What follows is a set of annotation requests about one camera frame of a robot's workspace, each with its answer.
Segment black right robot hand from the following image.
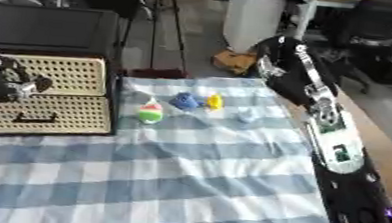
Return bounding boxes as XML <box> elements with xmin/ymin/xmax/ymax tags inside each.
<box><xmin>251</xmin><ymin>33</ymin><xmax>346</xmax><ymax>111</ymax></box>

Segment blue soft toy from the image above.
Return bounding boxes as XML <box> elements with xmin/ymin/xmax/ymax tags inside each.
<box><xmin>166</xmin><ymin>90</ymin><xmax>206</xmax><ymax>113</ymax></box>

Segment dark red box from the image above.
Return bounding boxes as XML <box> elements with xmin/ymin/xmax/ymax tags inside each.
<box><xmin>122</xmin><ymin>65</ymin><xmax>191</xmax><ymax>83</ymax></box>

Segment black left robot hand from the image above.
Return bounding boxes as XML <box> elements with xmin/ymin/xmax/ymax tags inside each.
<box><xmin>0</xmin><ymin>51</ymin><xmax>57</xmax><ymax>111</ymax></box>

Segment black drawer handle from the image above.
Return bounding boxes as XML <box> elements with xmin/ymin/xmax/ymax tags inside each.
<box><xmin>11</xmin><ymin>108</ymin><xmax>62</xmax><ymax>128</ymax></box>

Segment black cabinet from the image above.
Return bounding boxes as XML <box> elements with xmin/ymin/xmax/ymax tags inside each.
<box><xmin>0</xmin><ymin>1</ymin><xmax>129</xmax><ymax>149</ymax></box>

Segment green white red toy fruit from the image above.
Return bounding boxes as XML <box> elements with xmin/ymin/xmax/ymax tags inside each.
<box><xmin>135</xmin><ymin>96</ymin><xmax>168</xmax><ymax>126</ymax></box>

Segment pale pierced drawer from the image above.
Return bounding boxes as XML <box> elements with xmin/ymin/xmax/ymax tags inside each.
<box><xmin>0</xmin><ymin>88</ymin><xmax>115</xmax><ymax>145</ymax></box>
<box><xmin>0</xmin><ymin>50</ymin><xmax>111</xmax><ymax>100</ymax></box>

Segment white cylindrical bin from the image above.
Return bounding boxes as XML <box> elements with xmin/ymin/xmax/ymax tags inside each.
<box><xmin>220</xmin><ymin>0</ymin><xmax>289</xmax><ymax>58</ymax></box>

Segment black office chair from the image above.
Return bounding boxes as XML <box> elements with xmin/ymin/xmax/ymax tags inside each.
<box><xmin>321</xmin><ymin>0</ymin><xmax>392</xmax><ymax>87</ymax></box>

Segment tan cardboard box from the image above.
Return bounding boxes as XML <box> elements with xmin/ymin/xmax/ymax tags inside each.
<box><xmin>209</xmin><ymin>48</ymin><xmax>261</xmax><ymax>78</ymax></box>

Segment black tripod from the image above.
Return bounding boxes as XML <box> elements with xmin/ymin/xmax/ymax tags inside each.
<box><xmin>113</xmin><ymin>0</ymin><xmax>195</xmax><ymax>75</ymax></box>

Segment white desk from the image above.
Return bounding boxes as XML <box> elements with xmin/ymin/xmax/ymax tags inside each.
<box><xmin>284</xmin><ymin>0</ymin><xmax>392</xmax><ymax>49</ymax></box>

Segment pale blue small toy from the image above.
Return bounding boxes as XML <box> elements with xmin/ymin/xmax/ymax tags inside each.
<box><xmin>233</xmin><ymin>107</ymin><xmax>261</xmax><ymax>126</ymax></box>

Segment yellow toy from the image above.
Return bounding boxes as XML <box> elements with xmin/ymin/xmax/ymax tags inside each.
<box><xmin>204</xmin><ymin>92</ymin><xmax>225</xmax><ymax>113</ymax></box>

